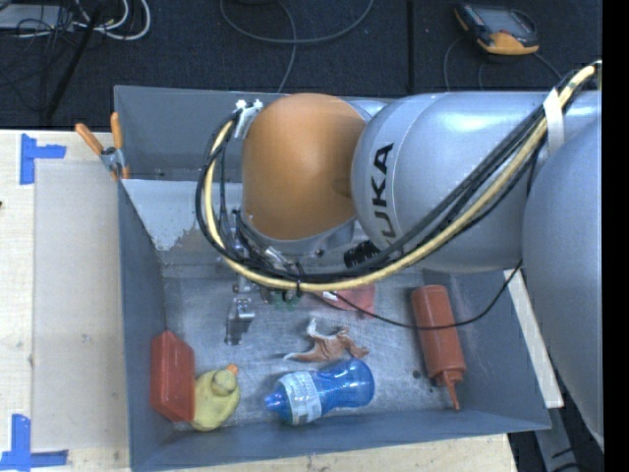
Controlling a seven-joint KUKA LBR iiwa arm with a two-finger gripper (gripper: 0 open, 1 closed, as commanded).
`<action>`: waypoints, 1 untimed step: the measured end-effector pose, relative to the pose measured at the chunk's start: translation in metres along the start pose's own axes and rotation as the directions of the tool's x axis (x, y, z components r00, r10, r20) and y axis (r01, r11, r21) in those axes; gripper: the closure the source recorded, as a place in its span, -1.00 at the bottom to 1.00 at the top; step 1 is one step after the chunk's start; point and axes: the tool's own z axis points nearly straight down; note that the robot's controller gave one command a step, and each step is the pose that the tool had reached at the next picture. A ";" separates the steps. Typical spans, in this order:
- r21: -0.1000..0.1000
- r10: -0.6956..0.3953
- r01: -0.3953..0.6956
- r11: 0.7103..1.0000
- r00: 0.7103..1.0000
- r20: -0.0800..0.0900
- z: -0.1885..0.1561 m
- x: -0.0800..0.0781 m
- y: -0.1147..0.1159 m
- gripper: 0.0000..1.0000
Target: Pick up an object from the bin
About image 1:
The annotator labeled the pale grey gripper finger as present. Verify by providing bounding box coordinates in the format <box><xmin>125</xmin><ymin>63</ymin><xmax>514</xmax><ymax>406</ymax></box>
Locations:
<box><xmin>231</xmin><ymin>275</ymin><xmax>259</xmax><ymax>298</ymax></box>
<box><xmin>224</xmin><ymin>297</ymin><xmax>257</xmax><ymax>347</ymax></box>

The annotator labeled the grey metal bin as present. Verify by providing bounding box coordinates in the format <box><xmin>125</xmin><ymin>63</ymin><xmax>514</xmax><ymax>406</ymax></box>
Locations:
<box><xmin>112</xmin><ymin>85</ymin><xmax>553</xmax><ymax>472</ymax></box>

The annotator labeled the brown toy horse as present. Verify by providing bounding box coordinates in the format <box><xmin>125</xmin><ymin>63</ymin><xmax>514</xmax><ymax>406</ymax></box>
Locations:
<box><xmin>282</xmin><ymin>317</ymin><xmax>372</xmax><ymax>365</ymax></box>

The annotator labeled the yellow toy duck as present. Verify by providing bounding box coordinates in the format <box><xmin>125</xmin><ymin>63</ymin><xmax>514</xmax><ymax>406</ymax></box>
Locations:
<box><xmin>188</xmin><ymin>363</ymin><xmax>243</xmax><ymax>433</ymax></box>

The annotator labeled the red-orange flat block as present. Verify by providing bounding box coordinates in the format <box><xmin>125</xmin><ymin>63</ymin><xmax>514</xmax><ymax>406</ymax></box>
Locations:
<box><xmin>148</xmin><ymin>330</ymin><xmax>198</xmax><ymax>424</ymax></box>

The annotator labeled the pink cloth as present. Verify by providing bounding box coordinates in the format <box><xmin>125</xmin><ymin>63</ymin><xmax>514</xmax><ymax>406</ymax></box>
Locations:
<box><xmin>319</xmin><ymin>282</ymin><xmax>377</xmax><ymax>320</ymax></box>

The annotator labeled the blue plastic bottle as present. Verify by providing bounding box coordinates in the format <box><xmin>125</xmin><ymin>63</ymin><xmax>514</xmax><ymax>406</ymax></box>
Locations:
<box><xmin>263</xmin><ymin>358</ymin><xmax>376</xmax><ymax>428</ymax></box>

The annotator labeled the red squeeze bottle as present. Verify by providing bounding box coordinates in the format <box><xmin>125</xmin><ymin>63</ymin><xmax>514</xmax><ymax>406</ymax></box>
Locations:
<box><xmin>410</xmin><ymin>283</ymin><xmax>469</xmax><ymax>412</ymax></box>

